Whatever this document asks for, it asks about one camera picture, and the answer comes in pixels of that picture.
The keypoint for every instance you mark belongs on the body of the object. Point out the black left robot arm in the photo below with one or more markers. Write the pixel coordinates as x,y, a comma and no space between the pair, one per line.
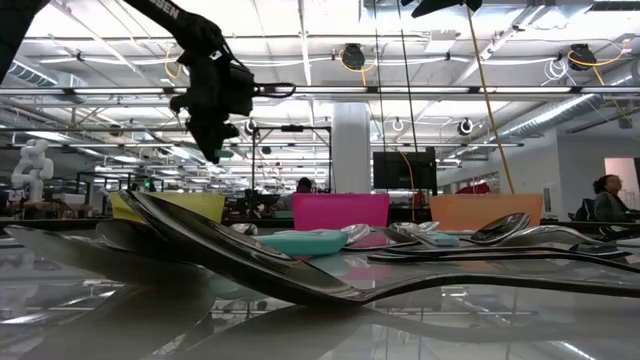
170,15

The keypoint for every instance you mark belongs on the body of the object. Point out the black metal spoon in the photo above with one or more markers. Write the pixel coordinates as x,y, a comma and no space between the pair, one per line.
225,250
620,232
500,257
500,227

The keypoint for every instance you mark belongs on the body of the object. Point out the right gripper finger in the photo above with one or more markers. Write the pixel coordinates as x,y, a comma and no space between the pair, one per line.
445,5

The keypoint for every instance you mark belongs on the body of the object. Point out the person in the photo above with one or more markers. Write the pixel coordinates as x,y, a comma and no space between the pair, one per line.
607,202
303,185

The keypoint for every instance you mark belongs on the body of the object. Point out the white building column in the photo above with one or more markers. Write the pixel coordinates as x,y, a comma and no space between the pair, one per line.
351,150

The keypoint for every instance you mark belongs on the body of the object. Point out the yellow plastic bin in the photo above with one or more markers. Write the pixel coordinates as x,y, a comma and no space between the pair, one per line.
200,205

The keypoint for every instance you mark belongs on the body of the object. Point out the white humanoid robot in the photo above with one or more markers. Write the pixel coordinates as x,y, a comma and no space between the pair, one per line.
32,165

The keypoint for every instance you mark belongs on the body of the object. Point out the orange plastic bin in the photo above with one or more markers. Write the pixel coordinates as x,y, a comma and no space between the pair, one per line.
450,210

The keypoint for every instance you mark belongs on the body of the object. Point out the black gantry frame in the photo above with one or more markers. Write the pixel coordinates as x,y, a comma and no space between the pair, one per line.
292,128

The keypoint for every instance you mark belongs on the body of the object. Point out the pink plastic bin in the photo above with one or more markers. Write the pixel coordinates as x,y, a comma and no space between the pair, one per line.
340,210

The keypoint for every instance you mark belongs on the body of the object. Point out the black monitor screen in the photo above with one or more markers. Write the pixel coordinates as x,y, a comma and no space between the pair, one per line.
400,170

